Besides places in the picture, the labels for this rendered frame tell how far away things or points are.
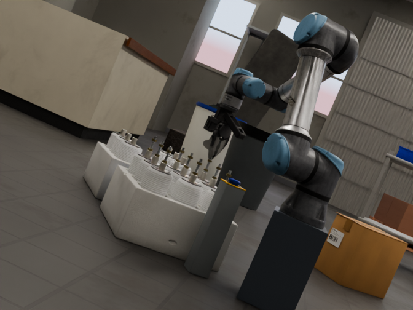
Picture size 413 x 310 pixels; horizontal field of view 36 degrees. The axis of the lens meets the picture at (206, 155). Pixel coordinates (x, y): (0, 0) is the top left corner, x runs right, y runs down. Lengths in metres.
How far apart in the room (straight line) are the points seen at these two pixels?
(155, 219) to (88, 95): 2.48
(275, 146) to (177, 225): 0.45
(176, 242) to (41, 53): 2.74
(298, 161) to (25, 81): 3.04
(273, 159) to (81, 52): 2.82
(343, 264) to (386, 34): 7.43
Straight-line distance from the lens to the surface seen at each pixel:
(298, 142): 1.97
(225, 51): 10.30
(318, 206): 2.04
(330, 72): 2.25
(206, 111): 5.24
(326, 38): 2.09
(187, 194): 2.19
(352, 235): 3.19
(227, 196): 2.06
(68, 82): 4.60
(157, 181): 2.16
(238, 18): 10.38
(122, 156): 2.69
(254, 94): 2.36
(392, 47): 10.31
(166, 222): 2.17
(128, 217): 2.14
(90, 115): 4.53
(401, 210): 7.65
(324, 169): 2.02
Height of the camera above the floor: 0.48
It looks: 3 degrees down
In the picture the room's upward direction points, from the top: 23 degrees clockwise
